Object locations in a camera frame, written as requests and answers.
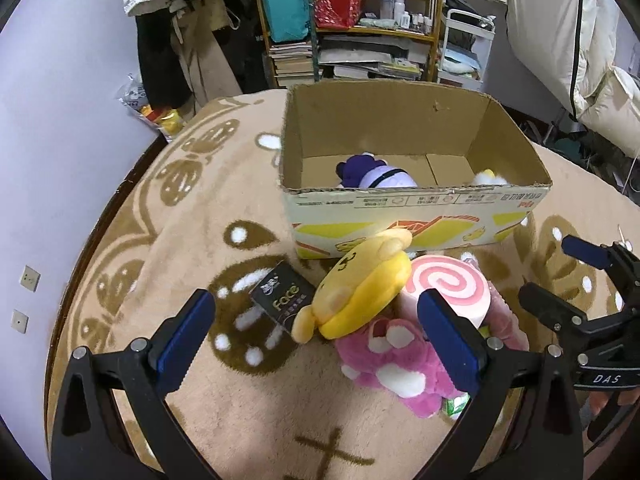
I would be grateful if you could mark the pink bear plush toy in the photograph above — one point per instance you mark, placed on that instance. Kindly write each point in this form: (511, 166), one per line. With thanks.
(395, 360)

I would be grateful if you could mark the purple and white plush toy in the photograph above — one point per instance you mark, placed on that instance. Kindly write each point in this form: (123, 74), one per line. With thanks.
(365, 170)

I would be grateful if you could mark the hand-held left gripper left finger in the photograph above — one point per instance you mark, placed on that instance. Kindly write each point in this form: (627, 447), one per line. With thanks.
(182, 340)

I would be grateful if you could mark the white and yellow plush toy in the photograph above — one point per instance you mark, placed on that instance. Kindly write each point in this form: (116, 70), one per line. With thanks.
(487, 177)

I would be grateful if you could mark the white wall outlet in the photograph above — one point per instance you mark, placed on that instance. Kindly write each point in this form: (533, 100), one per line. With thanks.
(20, 321)
(29, 278)

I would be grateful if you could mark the cream quilted bedding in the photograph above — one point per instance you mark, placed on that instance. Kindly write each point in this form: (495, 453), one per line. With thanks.
(615, 110)

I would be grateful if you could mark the black tissue packet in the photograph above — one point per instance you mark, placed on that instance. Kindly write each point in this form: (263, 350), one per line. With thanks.
(280, 295)

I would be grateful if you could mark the black hanging coat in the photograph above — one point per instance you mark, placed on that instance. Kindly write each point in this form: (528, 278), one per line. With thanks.
(157, 60)

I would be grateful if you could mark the pile of snack bags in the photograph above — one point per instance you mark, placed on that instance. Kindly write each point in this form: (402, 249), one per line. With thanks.
(150, 110)

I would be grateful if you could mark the teal bag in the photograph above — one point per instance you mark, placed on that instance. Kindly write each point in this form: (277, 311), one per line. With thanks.
(287, 10)

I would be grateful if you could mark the wooden storage shelf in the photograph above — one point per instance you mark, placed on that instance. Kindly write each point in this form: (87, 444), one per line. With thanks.
(436, 20)

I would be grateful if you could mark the cream down jacket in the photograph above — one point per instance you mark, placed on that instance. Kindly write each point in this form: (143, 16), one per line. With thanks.
(545, 25)

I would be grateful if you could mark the pile of papers and folders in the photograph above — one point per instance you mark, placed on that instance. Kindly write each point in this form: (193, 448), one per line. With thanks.
(370, 57)

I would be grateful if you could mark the stack of books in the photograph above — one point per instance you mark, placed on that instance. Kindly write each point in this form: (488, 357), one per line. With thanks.
(292, 65)

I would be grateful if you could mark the person's right hand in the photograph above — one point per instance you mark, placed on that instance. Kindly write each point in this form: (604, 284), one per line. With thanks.
(597, 402)

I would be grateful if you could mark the yellow dog plush toy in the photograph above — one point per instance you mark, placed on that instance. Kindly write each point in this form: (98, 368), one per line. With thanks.
(360, 290)

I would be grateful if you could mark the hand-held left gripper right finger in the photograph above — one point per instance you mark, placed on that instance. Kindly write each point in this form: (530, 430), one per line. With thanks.
(450, 345)

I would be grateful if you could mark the cardboard box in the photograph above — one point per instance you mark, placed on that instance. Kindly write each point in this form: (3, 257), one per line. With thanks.
(380, 130)

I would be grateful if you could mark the light pink plush toy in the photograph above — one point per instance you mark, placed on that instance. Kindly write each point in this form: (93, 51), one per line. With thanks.
(502, 320)

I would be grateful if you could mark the small green packet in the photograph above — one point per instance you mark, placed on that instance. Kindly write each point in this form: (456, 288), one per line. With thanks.
(452, 407)

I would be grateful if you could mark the beige hanging coat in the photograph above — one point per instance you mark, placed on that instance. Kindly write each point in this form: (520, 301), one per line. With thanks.
(215, 60)

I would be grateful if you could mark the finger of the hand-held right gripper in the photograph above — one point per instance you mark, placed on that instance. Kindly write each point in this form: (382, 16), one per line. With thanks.
(550, 307)
(585, 251)

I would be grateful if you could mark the pink swirl lollipop plush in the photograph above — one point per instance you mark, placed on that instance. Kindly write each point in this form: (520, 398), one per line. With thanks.
(450, 275)

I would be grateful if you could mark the white utility cart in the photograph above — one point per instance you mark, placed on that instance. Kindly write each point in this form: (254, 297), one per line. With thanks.
(467, 25)

